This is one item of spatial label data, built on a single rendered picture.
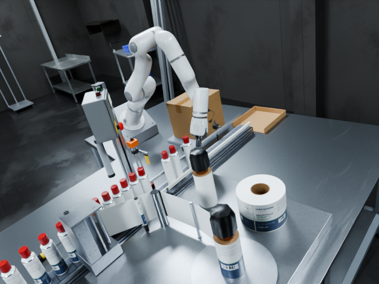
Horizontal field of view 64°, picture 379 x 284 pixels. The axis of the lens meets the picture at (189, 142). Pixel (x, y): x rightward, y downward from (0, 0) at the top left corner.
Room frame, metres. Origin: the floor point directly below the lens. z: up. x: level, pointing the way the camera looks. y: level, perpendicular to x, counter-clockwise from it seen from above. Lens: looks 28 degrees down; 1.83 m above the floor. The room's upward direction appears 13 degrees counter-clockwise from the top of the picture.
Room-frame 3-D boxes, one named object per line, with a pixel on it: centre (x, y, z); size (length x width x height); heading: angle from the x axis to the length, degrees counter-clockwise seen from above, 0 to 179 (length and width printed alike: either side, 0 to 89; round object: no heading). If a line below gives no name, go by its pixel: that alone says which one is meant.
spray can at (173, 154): (1.42, 0.10, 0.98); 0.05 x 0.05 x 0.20
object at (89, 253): (0.96, 0.48, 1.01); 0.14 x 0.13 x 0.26; 131
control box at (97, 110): (1.30, 0.35, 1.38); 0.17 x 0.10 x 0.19; 6
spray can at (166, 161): (1.38, 0.14, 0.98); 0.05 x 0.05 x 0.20
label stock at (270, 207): (0.99, -0.24, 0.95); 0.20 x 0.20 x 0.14
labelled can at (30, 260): (0.89, 0.70, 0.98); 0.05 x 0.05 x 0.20
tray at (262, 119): (1.97, -0.53, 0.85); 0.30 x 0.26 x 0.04; 131
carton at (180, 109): (2.00, -0.09, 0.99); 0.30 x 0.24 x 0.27; 130
